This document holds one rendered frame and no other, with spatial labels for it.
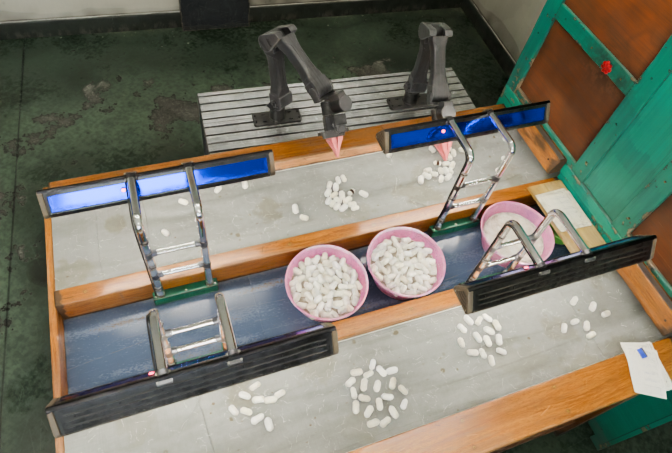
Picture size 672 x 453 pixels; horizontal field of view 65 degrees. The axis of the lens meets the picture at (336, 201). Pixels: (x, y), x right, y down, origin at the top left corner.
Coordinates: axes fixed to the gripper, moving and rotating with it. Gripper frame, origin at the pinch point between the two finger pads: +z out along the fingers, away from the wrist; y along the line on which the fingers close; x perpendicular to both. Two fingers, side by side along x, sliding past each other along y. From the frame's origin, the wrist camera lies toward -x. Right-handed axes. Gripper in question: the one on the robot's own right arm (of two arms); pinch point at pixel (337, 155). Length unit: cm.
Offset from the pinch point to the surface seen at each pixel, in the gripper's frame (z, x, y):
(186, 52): -75, 172, -32
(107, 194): -2, -33, -76
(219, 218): 13.8, -2.0, -45.9
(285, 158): -1.9, 8.1, -17.4
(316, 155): -0.9, 7.7, -5.6
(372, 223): 24.9, -15.0, 3.6
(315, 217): 19.7, -7.2, -14.0
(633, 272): 54, -50, 79
